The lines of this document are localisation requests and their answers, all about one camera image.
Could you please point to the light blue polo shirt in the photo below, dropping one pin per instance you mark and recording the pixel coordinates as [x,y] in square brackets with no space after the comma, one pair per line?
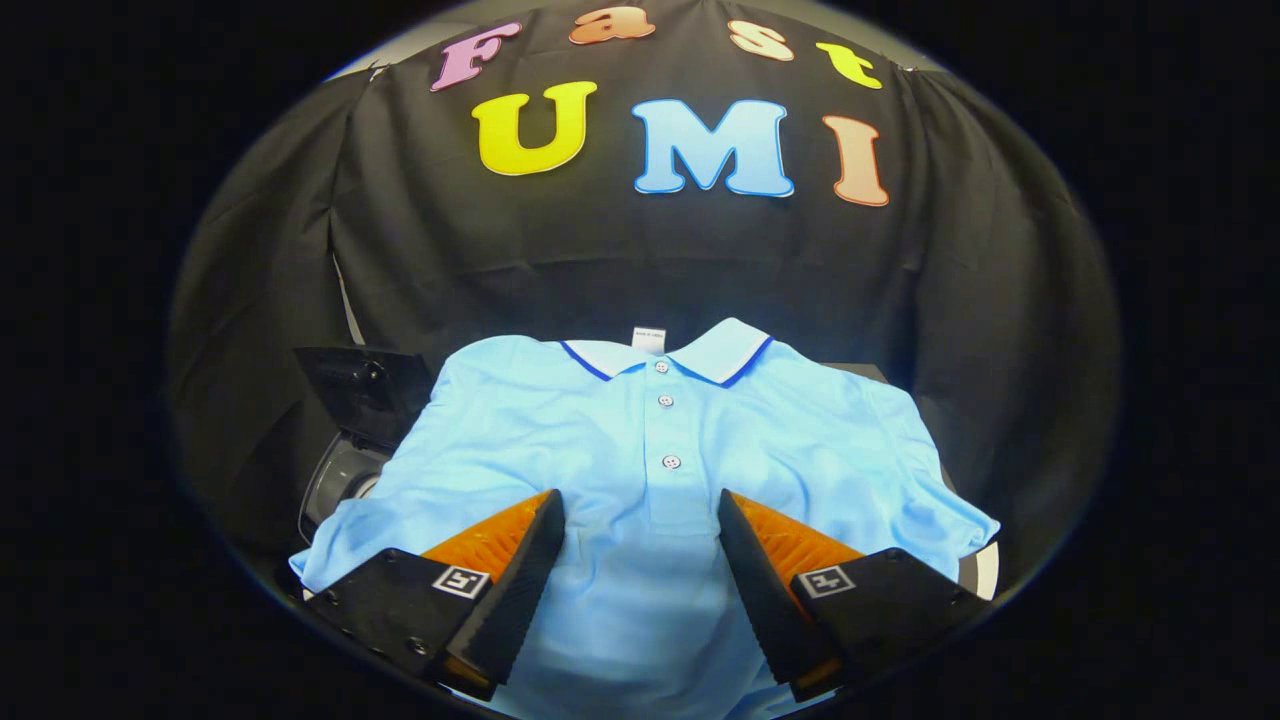
[640,560]

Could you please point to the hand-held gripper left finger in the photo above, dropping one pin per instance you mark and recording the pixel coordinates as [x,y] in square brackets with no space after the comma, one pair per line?
[515,590]

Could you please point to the black backdrop cloth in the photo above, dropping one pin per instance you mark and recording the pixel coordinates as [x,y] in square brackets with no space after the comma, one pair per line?
[600,240]

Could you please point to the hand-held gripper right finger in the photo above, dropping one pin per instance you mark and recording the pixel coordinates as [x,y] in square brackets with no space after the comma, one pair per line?
[765,590]

